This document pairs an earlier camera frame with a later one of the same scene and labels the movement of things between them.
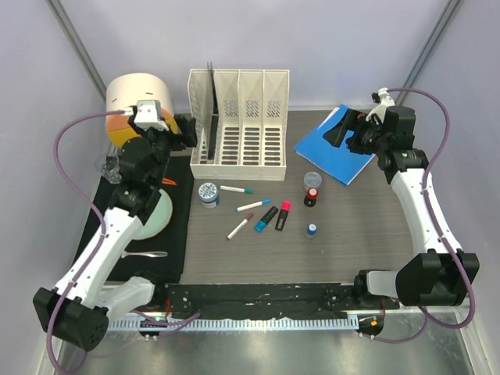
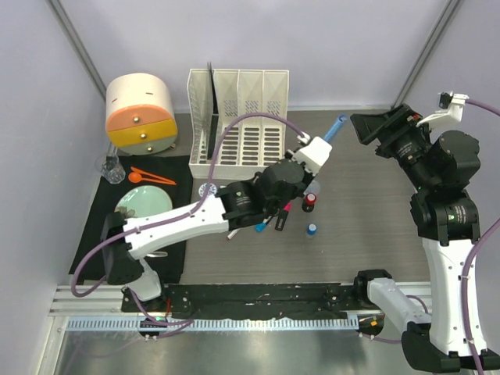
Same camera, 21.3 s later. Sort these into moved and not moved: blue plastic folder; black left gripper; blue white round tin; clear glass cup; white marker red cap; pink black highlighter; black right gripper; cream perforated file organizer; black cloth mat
Moved: blue plastic folder; black right gripper; black left gripper
Not moved: cream perforated file organizer; pink black highlighter; blue white round tin; black cloth mat; white marker red cap; clear glass cup
